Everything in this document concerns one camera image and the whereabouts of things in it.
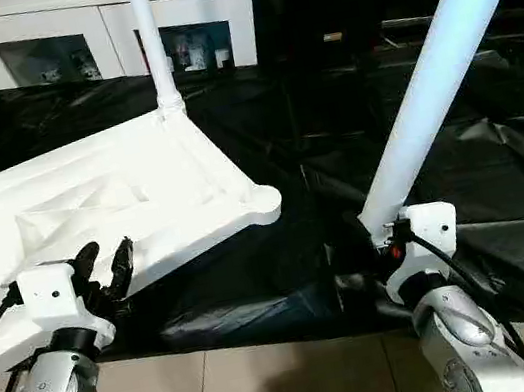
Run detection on black flat device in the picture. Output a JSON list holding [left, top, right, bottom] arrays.
[[379, 11, 442, 42]]

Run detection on white glass-door cabinet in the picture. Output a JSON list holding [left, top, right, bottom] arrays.
[[0, 0, 268, 111]]

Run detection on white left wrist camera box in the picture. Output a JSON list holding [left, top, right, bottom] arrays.
[[11, 253, 120, 362]]

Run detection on white plastic table top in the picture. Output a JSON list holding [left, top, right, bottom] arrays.
[[0, 87, 306, 385]]

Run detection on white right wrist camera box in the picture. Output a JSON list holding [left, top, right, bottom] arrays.
[[385, 200, 467, 283]]

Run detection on white plastic table leg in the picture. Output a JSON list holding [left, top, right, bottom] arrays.
[[126, 0, 188, 122], [319, 0, 524, 248]]

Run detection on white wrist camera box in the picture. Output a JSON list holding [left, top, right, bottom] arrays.
[[11, 253, 120, 362], [385, 200, 467, 283]]

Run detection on black work mat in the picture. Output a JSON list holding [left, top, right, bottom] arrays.
[[0, 0, 524, 392]]

